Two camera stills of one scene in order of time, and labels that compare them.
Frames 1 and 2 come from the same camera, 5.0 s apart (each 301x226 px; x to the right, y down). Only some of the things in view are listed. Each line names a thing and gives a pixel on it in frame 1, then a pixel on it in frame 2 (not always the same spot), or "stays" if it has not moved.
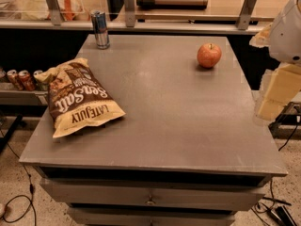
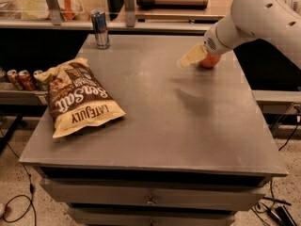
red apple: (209, 55) stays
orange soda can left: (13, 76) stays
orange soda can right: (27, 84) stays
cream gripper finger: (283, 86) → (197, 54)
